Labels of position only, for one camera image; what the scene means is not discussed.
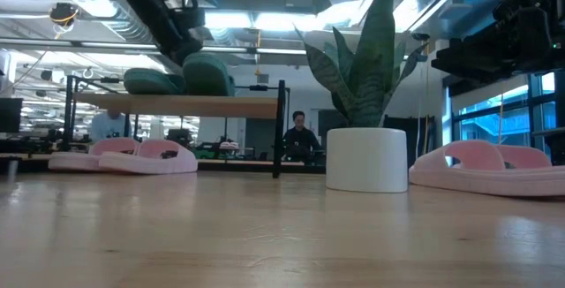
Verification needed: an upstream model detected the wooden shelf with black legs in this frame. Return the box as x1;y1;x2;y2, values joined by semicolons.
61;73;287;179

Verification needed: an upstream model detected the pink slide sandal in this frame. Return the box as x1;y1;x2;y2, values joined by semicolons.
496;143;554;171
98;138;200;176
48;136;143;173
408;139;565;198

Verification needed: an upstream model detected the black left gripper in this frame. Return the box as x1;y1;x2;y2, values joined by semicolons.
156;4;208;67

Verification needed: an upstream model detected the dark background cabinet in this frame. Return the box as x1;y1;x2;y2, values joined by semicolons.
381;114;437;171

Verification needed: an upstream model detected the white round plant pot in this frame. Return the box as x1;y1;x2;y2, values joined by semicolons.
325;126;410;194

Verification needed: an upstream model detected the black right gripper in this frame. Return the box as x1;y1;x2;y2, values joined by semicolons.
431;0;559;84

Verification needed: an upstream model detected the black aluminium rig frame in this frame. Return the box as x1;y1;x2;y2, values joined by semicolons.
235;83;292;124

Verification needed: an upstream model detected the green snake plant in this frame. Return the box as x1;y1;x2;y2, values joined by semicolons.
294;0;429;129

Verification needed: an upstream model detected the black background monitor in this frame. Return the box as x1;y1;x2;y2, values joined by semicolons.
0;97;24;134

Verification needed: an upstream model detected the green slide sandal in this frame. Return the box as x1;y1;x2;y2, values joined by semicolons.
123;67;187;96
181;52;237;98

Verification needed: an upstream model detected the long ceiling light tube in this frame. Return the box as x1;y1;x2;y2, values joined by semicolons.
0;35;310;57

